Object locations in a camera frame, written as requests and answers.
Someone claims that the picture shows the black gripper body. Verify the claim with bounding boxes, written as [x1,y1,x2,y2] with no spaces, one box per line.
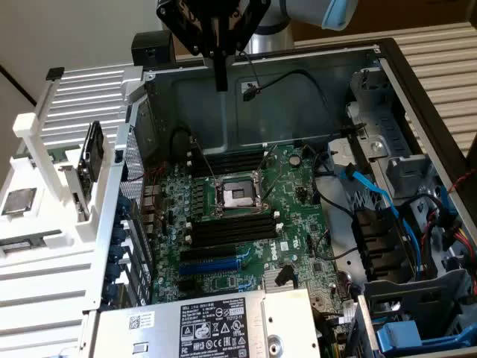
[156,0,272,57]

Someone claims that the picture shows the black RAM slot bank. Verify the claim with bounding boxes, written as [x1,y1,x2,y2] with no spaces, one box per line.
[186,147,269,178]
[184,210,284,249]

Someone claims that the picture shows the printed cardboard box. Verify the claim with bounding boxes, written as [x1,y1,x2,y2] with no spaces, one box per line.
[173,35,204,57]

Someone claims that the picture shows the open black PC case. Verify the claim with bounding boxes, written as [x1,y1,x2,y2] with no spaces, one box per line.
[80,37,477,358]

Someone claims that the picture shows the metal socket locking lever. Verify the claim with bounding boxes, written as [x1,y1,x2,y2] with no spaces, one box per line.
[260,144,281,204]
[190,136,218,179]

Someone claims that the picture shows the grey metal drive cage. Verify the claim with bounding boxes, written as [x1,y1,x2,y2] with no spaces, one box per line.
[346,69,437,202]

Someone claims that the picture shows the green motherboard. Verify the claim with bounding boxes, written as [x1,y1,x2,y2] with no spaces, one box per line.
[148,143,355,310]

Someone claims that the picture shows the long black expansion slot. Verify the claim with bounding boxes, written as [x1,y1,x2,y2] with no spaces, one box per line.
[180,244,238,262]

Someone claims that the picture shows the blue expansion slot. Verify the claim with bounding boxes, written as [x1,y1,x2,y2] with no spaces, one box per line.
[178,257,239,276]

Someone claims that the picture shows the plain brown cardboard box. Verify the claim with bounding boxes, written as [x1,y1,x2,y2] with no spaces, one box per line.
[292,0,477,42]

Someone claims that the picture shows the silver chipset heat sink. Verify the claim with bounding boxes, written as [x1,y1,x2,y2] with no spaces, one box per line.
[263,268,295,295]

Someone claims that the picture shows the white parts rack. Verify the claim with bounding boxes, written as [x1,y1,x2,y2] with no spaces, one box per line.
[0,66,116,262]

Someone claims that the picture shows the black plastic air shroud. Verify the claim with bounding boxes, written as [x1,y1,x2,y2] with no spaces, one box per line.
[352,208,414,284]

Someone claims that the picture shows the silver CPU chip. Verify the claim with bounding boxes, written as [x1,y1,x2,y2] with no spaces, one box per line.
[1,187,38,217]

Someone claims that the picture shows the silver power supply unit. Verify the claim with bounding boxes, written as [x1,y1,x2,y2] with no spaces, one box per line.
[87,286,321,358]

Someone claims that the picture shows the black wire with connector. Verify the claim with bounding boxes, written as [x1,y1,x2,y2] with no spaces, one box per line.
[238,50,344,131]

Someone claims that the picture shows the black box-shaped mount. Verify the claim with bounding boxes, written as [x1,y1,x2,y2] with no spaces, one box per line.
[131,31,176,69]

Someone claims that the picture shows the CPU socket with metal frame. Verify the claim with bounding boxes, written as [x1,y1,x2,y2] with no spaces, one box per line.
[210,169,271,217]

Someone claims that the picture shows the thin red wire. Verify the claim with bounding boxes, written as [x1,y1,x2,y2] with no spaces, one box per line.
[126,166,167,183]

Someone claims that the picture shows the graphics card with metal bracket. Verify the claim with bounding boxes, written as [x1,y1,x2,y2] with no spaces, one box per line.
[72,163,94,224]

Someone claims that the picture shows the thin black wire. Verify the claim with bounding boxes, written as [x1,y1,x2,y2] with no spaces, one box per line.
[312,145,361,262]

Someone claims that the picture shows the blue SATA wire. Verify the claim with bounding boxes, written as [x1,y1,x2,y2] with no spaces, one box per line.
[400,218,429,277]
[339,163,402,224]

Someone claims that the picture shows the red black twisted wire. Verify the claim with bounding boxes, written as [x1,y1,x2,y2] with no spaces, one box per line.
[446,175,477,193]

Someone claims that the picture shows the grey disk bay blue rail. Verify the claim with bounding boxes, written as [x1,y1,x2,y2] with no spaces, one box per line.
[357,268,477,355]

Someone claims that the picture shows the red yellow power wires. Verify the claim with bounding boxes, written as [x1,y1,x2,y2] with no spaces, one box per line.
[445,223,477,262]

